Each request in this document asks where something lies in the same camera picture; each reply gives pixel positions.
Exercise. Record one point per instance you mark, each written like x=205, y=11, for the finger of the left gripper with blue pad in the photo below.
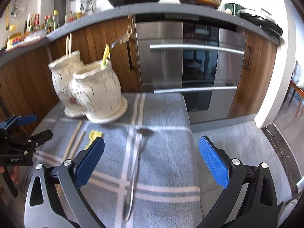
x=40, y=138
x=26, y=120

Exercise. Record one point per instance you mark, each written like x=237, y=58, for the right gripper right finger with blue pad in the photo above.
x=216, y=165

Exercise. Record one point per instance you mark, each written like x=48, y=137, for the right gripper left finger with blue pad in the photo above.
x=86, y=161

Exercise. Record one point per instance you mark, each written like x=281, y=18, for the yellow plastic fork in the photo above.
x=105, y=58
x=92, y=136

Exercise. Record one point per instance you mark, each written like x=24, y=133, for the silver spoon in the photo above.
x=144, y=133

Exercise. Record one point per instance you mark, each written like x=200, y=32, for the wooden kitchen cabinet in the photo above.
x=26, y=85

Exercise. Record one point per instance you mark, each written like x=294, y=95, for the left hand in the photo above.
x=15, y=174

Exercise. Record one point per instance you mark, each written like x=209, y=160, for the grey striped cloth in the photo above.
x=167, y=192

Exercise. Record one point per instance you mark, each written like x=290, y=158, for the white ceramic double utensil holder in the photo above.
x=92, y=90

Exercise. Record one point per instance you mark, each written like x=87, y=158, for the white chopstick in holder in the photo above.
x=67, y=46

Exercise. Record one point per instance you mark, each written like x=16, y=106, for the oil bottle yellow cap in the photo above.
x=56, y=19

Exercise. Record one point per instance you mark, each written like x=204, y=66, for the stainless steel oven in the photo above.
x=201, y=62

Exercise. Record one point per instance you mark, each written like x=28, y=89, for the grey countertop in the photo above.
x=143, y=8

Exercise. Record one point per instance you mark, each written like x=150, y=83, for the gold fork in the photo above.
x=126, y=36

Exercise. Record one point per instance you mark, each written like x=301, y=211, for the black griddle pan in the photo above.
x=264, y=22

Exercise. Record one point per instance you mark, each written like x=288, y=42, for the green kettle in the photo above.
x=232, y=8

